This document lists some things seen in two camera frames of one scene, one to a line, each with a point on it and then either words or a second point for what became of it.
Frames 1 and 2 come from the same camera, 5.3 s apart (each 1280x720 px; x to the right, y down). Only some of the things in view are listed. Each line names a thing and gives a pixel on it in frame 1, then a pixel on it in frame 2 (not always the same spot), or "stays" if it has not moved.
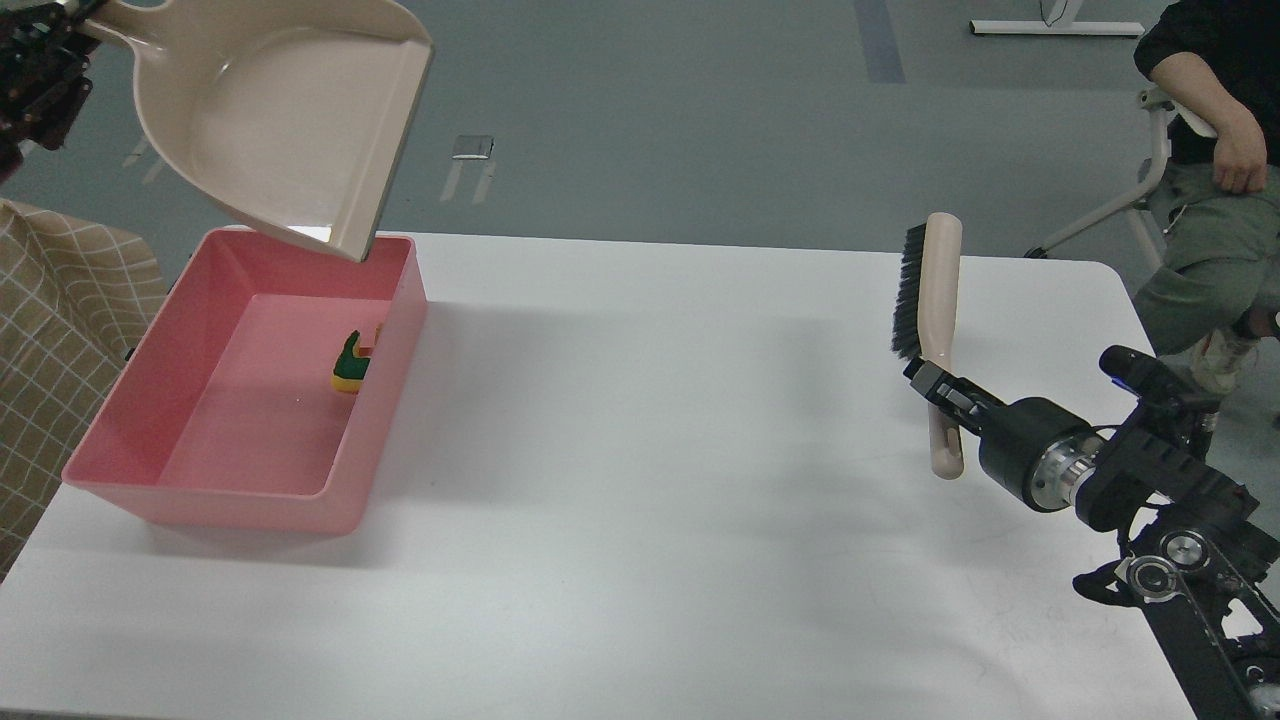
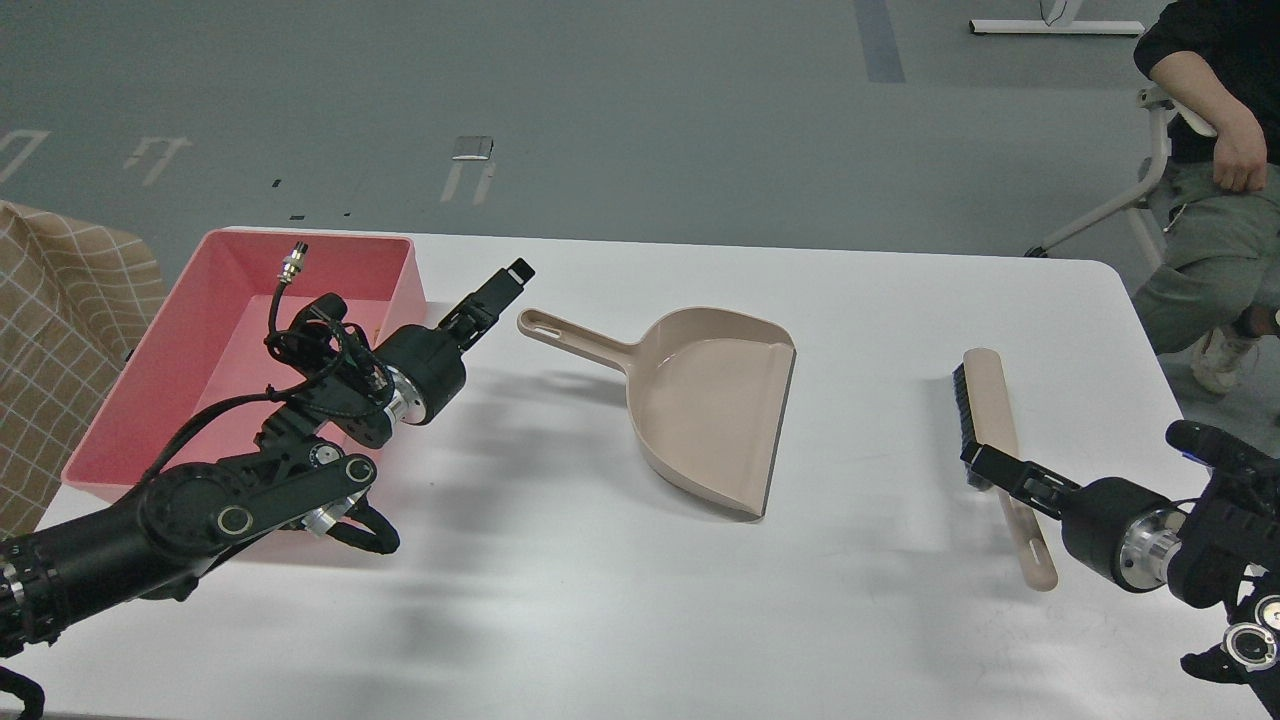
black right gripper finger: [969, 410] to [1040, 488]
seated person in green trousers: [1221, 197] stays
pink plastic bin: [268, 388] stays
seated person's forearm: [1187, 78] stays
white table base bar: [1045, 27] stays
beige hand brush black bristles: [925, 314] to [984, 418]
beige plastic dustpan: [290, 115] to [707, 391]
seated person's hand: [1240, 158] stays
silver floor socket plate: [472, 147] stays
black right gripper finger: [925, 377] to [985, 459]
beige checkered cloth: [74, 297] stays
